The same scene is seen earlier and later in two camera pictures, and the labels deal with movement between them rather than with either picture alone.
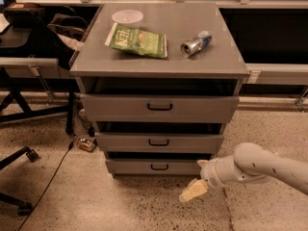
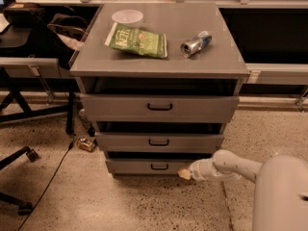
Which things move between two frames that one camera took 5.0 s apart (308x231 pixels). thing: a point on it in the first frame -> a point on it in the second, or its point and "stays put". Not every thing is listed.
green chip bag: [140, 40] stays put
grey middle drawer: [125, 141] stays put
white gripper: [209, 172] -> [196, 171]
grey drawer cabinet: [160, 82] stays put
